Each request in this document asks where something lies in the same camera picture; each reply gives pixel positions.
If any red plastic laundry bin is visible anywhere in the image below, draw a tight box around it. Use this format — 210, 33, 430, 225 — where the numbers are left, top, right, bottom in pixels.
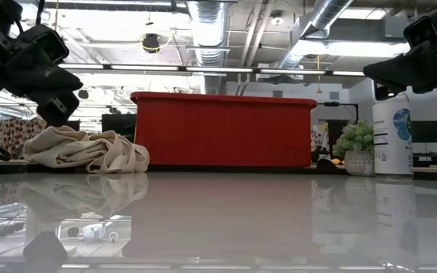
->
130, 91, 318, 168

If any brown patterned fabric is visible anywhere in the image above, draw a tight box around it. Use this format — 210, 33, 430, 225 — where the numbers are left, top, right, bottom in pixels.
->
0, 117, 47, 155

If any clear spray bottle black trigger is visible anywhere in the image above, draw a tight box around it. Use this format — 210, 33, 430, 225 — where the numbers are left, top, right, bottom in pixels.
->
372, 81, 415, 175

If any beige folded cloth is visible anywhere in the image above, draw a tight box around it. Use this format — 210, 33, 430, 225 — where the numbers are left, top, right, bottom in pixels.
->
20, 125, 151, 174

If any black computer monitor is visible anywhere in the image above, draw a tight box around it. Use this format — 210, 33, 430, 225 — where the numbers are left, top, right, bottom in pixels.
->
410, 120, 437, 143

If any green potted plant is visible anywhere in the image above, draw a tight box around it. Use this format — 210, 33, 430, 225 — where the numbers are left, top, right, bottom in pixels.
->
333, 120, 376, 177

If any black monitor stand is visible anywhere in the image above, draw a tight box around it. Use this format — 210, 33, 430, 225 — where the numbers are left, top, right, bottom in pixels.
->
411, 127, 437, 167

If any colourful patterned fabric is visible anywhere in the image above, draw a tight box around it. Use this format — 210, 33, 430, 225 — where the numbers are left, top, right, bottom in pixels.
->
310, 123, 332, 160

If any black rounded object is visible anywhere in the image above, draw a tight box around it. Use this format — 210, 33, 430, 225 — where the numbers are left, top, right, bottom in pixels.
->
316, 158, 340, 170

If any round ceiling detector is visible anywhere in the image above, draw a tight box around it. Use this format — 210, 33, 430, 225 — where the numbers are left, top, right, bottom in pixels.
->
270, 10, 285, 27

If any long ceiling light bar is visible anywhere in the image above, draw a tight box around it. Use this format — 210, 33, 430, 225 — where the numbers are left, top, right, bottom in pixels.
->
57, 63, 367, 77

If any silver spiral ventilation duct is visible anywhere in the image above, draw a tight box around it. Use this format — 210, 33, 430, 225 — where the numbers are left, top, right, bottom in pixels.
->
278, 0, 354, 70

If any black dome ceiling camera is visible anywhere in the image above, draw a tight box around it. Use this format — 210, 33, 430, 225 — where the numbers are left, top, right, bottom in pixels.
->
141, 33, 162, 54

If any silver ribbed ventilation duct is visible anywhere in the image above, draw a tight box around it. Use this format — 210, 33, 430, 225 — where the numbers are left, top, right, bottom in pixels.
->
187, 0, 231, 96

